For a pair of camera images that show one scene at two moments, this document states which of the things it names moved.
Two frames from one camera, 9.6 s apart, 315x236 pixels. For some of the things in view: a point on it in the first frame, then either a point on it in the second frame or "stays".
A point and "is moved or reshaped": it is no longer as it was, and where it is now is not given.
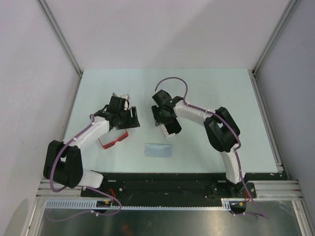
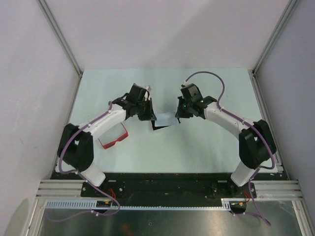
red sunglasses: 109,145 stays
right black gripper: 158,119 → 179,113
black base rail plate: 145,186 stays
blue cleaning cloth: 158,150 is moved or reshaped
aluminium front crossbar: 263,190 stays
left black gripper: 132,121 → 150,115
